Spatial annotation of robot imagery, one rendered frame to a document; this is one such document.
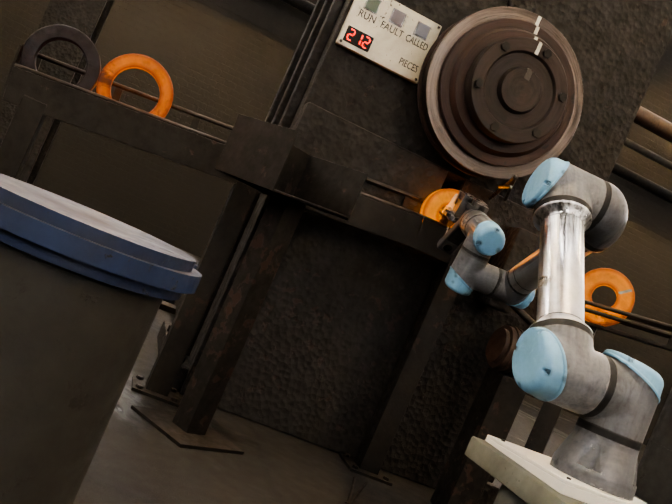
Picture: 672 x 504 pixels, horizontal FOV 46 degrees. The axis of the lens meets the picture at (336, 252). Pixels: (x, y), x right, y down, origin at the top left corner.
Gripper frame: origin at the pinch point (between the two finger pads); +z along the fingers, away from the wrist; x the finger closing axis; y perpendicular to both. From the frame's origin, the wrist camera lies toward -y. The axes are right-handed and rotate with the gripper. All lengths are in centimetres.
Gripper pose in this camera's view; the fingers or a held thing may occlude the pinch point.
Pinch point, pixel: (450, 210)
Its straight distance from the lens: 226.4
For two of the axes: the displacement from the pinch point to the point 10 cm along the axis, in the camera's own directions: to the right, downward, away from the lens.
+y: 4.5, -8.6, -2.3
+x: -8.9, -3.9, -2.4
